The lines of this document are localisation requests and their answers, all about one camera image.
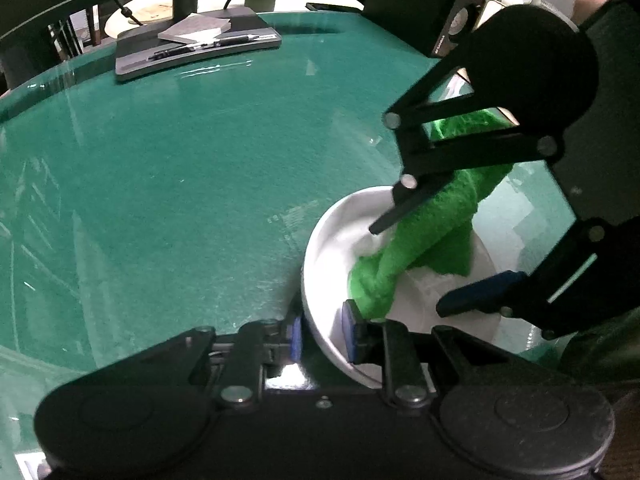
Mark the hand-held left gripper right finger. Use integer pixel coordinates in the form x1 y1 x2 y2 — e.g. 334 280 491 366
341 299 521 408

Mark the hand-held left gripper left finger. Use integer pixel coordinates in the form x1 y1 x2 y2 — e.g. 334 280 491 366
187 312 303 406

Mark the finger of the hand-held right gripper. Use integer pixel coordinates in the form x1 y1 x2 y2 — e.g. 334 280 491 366
436 217 640 341
369 47 558 235

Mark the bright green microfiber cloth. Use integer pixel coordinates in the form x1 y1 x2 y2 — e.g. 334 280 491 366
347 107 516 322

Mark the person's right forearm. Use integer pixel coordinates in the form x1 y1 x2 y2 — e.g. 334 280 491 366
572 0 621 28

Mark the black speaker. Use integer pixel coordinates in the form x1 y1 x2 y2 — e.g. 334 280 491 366
429 0 506 58

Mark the grey notepad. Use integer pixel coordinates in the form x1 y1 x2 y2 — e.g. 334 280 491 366
157 14 232 43

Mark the printed photo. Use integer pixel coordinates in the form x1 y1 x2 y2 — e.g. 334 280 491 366
15 452 51 480

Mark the black monitor stand base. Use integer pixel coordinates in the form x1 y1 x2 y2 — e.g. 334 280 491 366
115 5 282 82

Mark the round wooden coaster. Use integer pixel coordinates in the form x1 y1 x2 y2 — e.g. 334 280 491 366
131 3 174 26

